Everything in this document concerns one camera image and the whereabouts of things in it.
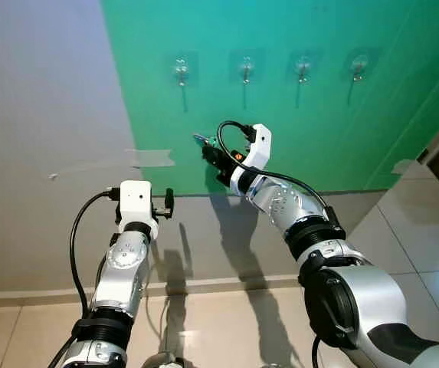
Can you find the grey tape strip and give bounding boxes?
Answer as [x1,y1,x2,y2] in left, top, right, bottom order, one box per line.
[127,148,176,169]
[391,159,417,174]

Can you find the grey robot leg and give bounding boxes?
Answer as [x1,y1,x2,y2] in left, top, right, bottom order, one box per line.
[141,353,185,368]

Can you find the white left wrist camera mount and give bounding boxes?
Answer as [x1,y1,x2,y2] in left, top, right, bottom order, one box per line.
[118,180,159,225]

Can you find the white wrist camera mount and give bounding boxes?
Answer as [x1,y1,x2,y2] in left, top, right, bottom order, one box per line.
[240,123,273,171]
[118,180,159,225]

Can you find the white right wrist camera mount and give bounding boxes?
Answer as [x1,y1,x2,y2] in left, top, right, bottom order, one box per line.
[240,123,273,171]

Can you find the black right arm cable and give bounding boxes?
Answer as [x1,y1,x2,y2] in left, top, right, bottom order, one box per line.
[216,120,331,223]

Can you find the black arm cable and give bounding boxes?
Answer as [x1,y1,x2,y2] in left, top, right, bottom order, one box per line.
[68,186,122,317]
[216,120,331,223]

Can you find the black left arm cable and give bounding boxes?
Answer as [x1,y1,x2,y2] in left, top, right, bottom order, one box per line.
[68,186,122,317]

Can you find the green wall sheet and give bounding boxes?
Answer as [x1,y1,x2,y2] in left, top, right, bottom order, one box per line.
[100,0,439,195]

